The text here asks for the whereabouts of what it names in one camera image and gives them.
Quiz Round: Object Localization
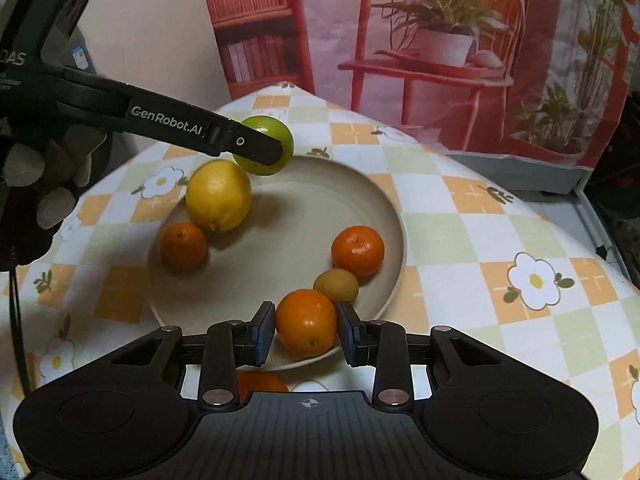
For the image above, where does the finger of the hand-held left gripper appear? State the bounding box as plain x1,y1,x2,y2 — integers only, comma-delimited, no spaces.
204,119,295,166

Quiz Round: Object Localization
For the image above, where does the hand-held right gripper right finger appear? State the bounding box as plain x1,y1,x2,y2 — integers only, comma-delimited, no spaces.
338,302,503,405

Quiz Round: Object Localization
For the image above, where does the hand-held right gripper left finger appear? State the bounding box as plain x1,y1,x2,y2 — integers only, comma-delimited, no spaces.
107,302,277,407

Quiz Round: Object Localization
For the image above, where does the green apple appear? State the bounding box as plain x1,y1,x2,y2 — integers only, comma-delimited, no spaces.
232,115,295,177

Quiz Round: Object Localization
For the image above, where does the smooth oval orange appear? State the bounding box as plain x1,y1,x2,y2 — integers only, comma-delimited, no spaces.
236,370,291,403
275,288,339,357

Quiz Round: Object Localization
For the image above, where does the small brown fruit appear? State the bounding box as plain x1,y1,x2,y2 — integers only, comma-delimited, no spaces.
313,268,360,305

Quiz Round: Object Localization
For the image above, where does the yellow lemon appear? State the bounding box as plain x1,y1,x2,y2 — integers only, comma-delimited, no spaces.
186,160,253,233

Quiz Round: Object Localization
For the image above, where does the small orange mandarin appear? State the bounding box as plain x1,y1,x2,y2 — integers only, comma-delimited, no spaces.
160,221,209,269
331,226,386,278

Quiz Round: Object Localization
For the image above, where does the beige round plate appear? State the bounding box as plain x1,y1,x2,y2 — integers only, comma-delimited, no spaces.
146,155,408,372

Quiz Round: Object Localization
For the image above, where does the person's left hand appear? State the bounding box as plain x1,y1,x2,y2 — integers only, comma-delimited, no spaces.
0,120,108,272

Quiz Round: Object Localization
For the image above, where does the grey washing machine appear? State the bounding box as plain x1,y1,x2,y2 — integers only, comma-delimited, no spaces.
62,25,101,78

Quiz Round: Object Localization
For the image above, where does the printed pink backdrop cloth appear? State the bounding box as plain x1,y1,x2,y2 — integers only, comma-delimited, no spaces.
197,0,631,168

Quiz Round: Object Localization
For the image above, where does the checkered flower tablecloth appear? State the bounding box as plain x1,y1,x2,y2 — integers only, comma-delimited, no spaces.
0,82,640,480

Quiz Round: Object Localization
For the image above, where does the grey plastic base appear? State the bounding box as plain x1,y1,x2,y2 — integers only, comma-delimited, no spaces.
447,147,601,196

